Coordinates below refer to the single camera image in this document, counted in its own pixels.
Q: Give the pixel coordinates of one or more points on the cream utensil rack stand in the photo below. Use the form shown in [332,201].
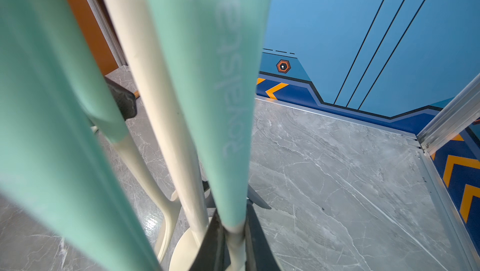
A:
[136,33]

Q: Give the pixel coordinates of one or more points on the dark metal trowel spatula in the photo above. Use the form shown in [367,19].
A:
[125,100]

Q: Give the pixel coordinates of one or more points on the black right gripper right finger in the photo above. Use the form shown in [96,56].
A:
[258,252]

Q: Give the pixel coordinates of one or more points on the cream turner mint handle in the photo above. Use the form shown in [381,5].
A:
[213,51]

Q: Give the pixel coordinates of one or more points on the cream spatula mint handle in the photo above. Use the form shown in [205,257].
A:
[54,26]

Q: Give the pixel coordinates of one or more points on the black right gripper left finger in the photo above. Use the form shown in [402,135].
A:
[212,253]

